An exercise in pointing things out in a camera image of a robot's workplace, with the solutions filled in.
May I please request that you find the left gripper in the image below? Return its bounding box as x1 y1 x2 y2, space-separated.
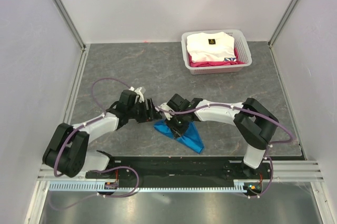
127 98 162 124

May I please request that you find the blue cloth napkin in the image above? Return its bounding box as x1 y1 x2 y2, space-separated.
154 120 204 154

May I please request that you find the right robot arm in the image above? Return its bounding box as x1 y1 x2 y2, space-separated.
160 94 279 179

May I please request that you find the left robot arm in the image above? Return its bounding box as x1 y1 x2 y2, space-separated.
42 88 162 178

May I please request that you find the pink folded cloth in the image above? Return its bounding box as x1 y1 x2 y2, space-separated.
189 48 245 67

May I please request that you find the white folded shirt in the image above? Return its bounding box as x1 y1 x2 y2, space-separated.
186 32 236 63

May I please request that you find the white plastic basket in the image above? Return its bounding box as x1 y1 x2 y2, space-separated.
181 29 252 75

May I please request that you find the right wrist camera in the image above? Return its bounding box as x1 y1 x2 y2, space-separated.
156 103 173 120

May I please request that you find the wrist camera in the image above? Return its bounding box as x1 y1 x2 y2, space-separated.
129 86 146 103
156 103 173 120

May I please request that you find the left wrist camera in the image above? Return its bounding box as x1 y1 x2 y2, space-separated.
129 86 146 103

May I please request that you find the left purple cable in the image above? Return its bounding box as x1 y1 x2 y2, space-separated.
48 78 140 210

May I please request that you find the purple cable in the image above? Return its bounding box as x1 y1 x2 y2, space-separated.
48 78 140 210
155 103 295 200

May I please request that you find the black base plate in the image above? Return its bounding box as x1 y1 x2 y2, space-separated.
85 156 272 181

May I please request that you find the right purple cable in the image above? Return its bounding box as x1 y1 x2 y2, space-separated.
155 103 295 200

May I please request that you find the slotted cable duct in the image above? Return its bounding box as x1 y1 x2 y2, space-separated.
48 181 248 193

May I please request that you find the left aluminium frame post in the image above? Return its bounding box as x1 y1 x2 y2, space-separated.
36 0 87 51

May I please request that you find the aluminium frame post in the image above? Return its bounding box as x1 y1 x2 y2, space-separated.
36 0 87 51
268 0 300 48

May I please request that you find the right aluminium frame post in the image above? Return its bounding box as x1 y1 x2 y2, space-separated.
268 0 300 48

